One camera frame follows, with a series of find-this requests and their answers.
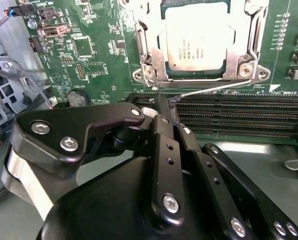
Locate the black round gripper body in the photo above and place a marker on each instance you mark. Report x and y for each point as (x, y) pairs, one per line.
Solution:
(106, 207)

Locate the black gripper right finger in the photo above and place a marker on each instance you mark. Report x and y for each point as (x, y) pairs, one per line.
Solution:
(211, 175)

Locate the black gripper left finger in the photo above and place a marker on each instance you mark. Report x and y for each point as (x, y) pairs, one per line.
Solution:
(63, 120)

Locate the metal socket cover frame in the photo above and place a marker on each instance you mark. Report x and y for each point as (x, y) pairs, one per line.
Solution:
(235, 63)

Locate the silver CPU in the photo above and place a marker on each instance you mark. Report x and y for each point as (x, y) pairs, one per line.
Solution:
(196, 32)

